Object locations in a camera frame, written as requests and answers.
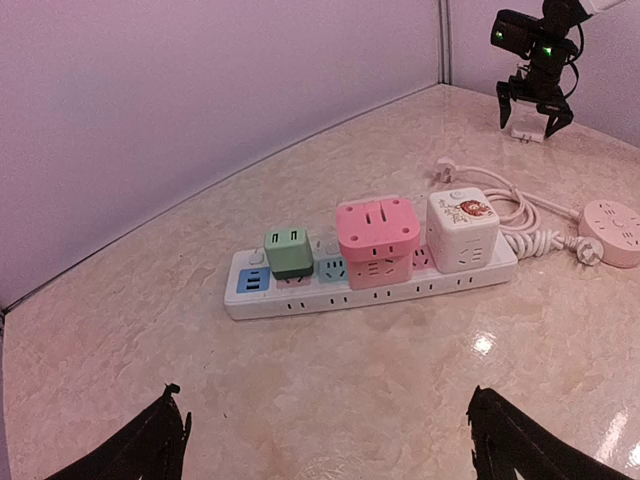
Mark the round pink power socket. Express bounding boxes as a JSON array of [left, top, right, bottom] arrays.
[[578, 200, 640, 269]]

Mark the right aluminium frame post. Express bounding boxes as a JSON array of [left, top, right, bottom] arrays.
[[437, 0, 452, 85]]

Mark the pink plug adapter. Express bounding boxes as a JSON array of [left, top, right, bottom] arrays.
[[336, 197, 421, 262]]

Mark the power strip cord and plug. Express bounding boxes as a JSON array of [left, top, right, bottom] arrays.
[[502, 229, 604, 265]]

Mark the green plug adapter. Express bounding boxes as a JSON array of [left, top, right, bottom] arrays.
[[263, 227, 314, 280]]

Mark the pink cube socket adapter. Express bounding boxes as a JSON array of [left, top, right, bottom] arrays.
[[347, 255, 413, 290]]

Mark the white multicolour power strip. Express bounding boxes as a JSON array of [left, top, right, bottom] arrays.
[[223, 234, 519, 321]]

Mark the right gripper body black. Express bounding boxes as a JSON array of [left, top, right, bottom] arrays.
[[499, 62, 567, 105]]

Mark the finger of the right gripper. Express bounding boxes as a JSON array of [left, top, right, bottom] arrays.
[[543, 102, 574, 138], [496, 82, 514, 129]]

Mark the white plug adapter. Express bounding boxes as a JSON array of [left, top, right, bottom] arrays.
[[510, 113, 546, 144]]

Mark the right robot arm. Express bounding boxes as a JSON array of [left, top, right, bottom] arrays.
[[490, 0, 618, 138]]

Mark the white coiled socket cable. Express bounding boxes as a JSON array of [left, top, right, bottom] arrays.
[[430, 157, 586, 232]]

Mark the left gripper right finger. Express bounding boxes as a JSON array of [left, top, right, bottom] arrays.
[[467, 387, 626, 479]]

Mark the white cube socket adapter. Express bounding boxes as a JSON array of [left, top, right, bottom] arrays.
[[425, 187, 500, 274]]

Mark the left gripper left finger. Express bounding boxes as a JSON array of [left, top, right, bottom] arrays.
[[51, 384, 191, 480]]

